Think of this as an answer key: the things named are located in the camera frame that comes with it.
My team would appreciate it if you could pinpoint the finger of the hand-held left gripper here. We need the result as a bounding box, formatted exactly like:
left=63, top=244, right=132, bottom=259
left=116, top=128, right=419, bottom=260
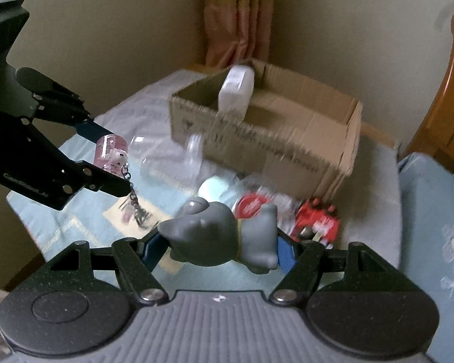
left=61, top=160, right=136, bottom=199
left=16, top=67, right=111, bottom=143

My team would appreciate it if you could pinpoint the cardboard box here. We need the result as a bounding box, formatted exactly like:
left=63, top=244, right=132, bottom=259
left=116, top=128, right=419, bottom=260
left=168, top=58, right=364, bottom=202

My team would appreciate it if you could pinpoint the plaid fleece blanket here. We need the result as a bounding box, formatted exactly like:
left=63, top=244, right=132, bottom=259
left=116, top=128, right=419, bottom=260
left=5, top=69, right=402, bottom=284

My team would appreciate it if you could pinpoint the clear glass cup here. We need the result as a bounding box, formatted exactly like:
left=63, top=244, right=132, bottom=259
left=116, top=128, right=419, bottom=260
left=179, top=132, right=206, bottom=176

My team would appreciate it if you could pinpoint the pale green round container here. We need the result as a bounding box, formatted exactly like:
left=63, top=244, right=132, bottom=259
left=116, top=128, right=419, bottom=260
left=198, top=177, right=232, bottom=207

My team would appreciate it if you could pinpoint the red toy vehicle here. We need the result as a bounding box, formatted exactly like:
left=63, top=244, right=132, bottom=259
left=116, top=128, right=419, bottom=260
left=294, top=197, right=341, bottom=244

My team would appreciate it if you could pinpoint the white plastic bottle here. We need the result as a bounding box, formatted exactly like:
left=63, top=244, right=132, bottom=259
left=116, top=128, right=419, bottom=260
left=216, top=65, right=255, bottom=119

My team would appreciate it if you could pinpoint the clear plastic container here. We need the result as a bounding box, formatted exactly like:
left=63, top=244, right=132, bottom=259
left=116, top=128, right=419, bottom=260
left=129, top=134, right=182, bottom=178

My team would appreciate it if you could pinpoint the clear plastic jar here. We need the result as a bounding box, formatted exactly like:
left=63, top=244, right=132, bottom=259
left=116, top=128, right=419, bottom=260
left=231, top=181, right=299, bottom=231

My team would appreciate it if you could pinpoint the grey animal toy figure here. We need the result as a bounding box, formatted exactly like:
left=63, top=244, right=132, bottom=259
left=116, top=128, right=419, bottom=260
left=158, top=197, right=280, bottom=274

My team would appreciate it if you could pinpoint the printed paper card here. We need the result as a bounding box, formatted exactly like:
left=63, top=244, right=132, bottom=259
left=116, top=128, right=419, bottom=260
left=103, top=197, right=156, bottom=232

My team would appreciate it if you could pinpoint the pink bottle keychain toy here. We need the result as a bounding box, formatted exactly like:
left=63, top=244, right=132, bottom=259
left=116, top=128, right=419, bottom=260
left=94, top=134, right=152, bottom=229

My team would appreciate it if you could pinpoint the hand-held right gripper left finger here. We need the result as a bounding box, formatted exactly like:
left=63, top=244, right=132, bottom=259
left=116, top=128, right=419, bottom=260
left=47, top=231, right=171, bottom=305

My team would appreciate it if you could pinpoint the pink striped curtain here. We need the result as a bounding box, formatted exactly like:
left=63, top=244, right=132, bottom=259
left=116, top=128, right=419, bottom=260
left=202, top=0, right=277, bottom=70

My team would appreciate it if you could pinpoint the wooden headboard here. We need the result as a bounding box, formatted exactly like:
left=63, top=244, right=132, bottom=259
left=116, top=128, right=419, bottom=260
left=405, top=9, right=454, bottom=178

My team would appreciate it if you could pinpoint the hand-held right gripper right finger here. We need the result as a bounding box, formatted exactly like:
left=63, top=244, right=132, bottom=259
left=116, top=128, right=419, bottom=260
left=268, top=234, right=407, bottom=307

